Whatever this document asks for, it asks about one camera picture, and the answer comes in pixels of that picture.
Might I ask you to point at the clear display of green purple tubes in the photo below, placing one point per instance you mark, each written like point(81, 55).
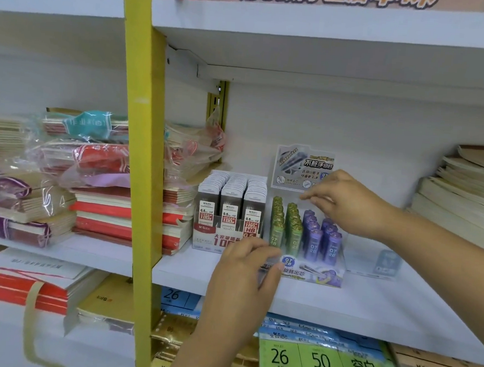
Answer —
point(297, 164)

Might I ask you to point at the person's right hand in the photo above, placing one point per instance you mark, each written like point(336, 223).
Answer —
point(352, 205)

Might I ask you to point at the pink paper sheet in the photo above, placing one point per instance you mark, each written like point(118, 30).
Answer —
point(110, 180)

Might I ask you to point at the clear box with blue label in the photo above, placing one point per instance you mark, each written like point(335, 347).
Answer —
point(387, 262)

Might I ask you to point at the yellow notebook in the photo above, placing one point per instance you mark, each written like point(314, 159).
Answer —
point(105, 300)

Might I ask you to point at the crumpled plastic-wrapped notebook pack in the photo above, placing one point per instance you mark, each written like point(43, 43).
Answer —
point(190, 153)

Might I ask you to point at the yellow slotted bracket rail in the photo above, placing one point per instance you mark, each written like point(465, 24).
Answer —
point(218, 101)

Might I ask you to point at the wrapped red-band notebook stack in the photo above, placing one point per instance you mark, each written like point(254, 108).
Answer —
point(1, 131)

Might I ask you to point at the rows of lead cases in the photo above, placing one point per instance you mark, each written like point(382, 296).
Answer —
point(229, 193)

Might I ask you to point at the red-spine notebook stack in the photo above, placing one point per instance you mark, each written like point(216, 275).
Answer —
point(99, 208)

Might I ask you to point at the person's left hand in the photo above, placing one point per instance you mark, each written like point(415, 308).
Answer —
point(238, 288)

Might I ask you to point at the person's right forearm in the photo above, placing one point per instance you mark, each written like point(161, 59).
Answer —
point(446, 274)

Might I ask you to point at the red white receipt book bundle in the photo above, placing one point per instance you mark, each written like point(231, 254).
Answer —
point(11, 293)

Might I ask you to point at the stack of gold paper packs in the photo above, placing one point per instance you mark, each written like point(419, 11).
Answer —
point(174, 325)

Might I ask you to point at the person's left forearm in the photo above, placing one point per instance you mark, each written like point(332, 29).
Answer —
point(213, 357)

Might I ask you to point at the wrapped teal-band notebook pack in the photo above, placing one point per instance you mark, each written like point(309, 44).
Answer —
point(89, 125)

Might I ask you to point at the yellow shelf post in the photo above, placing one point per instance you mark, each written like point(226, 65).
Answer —
point(145, 141)

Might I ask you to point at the wrapped purple-band notebook stack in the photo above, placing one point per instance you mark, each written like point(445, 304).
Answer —
point(27, 232)

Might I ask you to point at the wrapped red-band notebook pack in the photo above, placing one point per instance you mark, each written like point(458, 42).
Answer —
point(103, 157)

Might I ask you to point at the rows of lead tubes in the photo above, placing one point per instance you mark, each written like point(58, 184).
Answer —
point(280, 233)

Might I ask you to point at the stack of blue paper packs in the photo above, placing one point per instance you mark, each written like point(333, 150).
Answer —
point(318, 333)

